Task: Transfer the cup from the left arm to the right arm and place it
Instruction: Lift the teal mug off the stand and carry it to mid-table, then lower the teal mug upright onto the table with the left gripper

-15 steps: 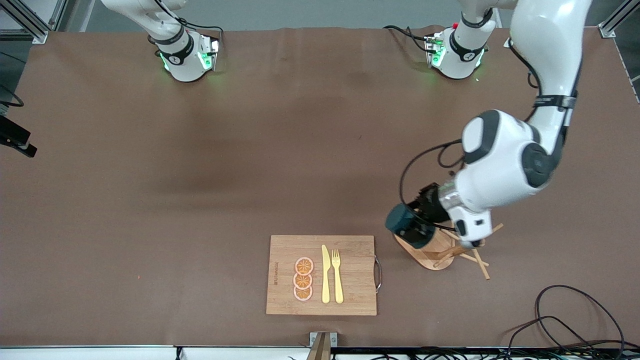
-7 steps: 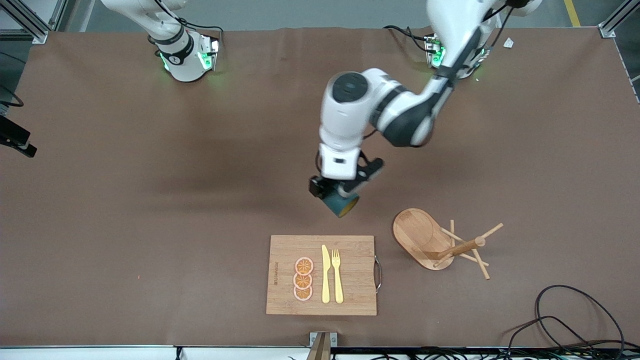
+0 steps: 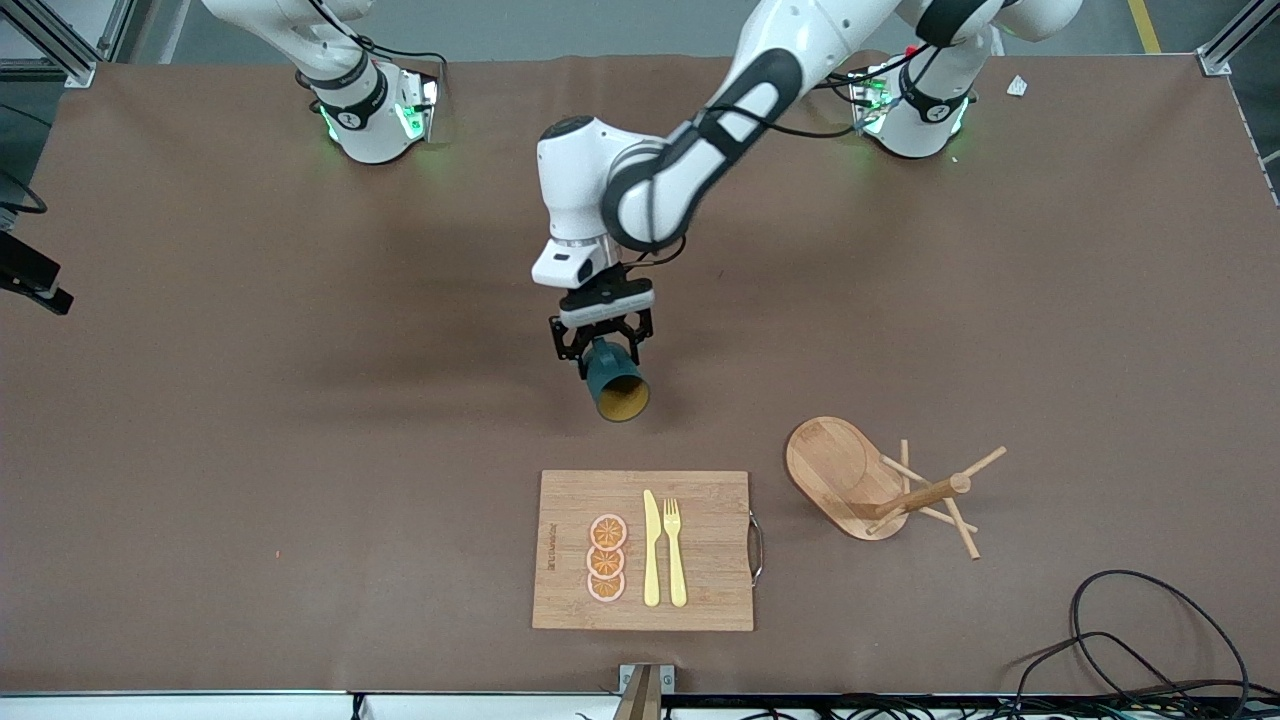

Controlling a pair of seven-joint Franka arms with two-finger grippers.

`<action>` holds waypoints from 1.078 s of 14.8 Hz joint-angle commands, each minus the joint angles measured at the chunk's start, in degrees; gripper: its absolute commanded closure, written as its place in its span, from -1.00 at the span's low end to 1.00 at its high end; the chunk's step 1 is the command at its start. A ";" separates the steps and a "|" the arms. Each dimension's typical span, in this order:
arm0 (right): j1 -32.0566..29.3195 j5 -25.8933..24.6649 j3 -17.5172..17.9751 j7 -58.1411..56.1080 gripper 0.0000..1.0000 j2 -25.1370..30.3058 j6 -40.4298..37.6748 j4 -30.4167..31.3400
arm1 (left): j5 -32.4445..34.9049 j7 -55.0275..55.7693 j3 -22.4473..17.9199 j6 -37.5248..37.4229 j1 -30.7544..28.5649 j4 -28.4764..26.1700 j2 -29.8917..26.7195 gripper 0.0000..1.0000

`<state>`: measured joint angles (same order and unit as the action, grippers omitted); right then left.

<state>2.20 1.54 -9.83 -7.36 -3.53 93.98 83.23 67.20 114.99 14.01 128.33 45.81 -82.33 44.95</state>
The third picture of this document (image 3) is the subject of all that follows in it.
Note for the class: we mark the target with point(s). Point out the dark green cup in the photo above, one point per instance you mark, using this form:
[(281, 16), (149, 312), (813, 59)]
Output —
[(612, 385)]

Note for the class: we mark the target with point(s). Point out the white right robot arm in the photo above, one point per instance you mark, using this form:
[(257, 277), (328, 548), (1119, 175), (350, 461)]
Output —
[(365, 120)]

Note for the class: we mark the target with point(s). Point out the orange slice toy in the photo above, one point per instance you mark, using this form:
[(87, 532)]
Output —
[(608, 532), (606, 588), (605, 563)]

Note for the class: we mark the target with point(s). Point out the wooden cutting board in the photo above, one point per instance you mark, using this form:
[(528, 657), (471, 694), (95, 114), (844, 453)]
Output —
[(700, 550)]

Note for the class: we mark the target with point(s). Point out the yellow plastic knife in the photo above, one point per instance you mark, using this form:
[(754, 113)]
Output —
[(651, 560)]

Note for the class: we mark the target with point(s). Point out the wooden mug tree stand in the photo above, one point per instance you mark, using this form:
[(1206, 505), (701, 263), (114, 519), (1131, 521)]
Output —
[(830, 470)]

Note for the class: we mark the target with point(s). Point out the yellow plastic fork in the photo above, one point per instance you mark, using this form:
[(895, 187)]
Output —
[(677, 570)]

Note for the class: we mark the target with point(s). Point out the white paper scrap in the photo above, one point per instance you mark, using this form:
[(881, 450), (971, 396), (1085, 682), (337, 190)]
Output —
[(1017, 86)]

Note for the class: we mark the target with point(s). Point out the aluminium frame profile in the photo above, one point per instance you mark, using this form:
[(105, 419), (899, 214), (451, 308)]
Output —
[(1225, 50), (80, 72)]

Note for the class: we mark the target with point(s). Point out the metal bracket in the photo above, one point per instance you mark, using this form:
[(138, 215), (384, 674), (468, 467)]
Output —
[(630, 680)]

